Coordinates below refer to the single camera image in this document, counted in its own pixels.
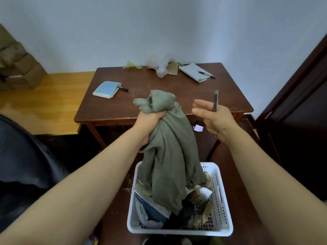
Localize person's left hand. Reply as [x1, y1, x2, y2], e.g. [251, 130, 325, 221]
[131, 110, 167, 147]

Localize person's right hand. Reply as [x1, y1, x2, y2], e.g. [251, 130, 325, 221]
[191, 99, 241, 144]

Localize grey mobile phone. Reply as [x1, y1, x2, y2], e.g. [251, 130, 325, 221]
[213, 90, 220, 113]

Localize grey-green garment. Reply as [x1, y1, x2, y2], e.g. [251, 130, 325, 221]
[133, 90, 208, 216]

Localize person's right forearm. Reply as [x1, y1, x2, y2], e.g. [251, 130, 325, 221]
[225, 129, 327, 245]

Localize person's left forearm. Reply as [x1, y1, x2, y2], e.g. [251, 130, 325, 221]
[0, 126, 151, 245]

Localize dark brown wooden table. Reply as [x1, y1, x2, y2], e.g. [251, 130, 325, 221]
[74, 63, 254, 161]

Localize grey folded paper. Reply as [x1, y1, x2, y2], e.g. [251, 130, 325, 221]
[178, 63, 211, 83]

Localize clear plastic bag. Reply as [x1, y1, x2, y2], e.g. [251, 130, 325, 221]
[145, 54, 171, 78]

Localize brown cardboard piece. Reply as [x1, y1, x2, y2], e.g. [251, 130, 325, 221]
[166, 61, 179, 76]

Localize light blue tissue pack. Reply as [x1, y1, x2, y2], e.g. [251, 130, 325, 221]
[92, 81, 122, 99]

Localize yellow-green wrapper scraps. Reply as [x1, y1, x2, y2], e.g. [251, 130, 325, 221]
[122, 61, 143, 71]

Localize white plastic laundry basket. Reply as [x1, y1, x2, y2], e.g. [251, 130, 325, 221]
[127, 161, 233, 237]

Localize patterned beige cloth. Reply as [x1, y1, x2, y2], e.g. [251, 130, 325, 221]
[188, 170, 214, 228]

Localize blue jeans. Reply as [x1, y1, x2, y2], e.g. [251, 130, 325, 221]
[135, 193, 167, 229]

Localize dark wooden door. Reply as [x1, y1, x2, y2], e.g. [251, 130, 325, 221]
[255, 33, 327, 202]

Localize light wooden table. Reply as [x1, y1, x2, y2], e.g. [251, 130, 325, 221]
[0, 71, 96, 136]

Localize dark cloth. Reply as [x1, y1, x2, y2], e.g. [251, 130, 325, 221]
[166, 200, 196, 230]

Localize person's dark shirt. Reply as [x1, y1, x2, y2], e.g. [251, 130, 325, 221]
[0, 114, 71, 234]

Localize stack of cardboard boxes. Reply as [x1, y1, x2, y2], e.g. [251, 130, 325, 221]
[0, 23, 48, 91]

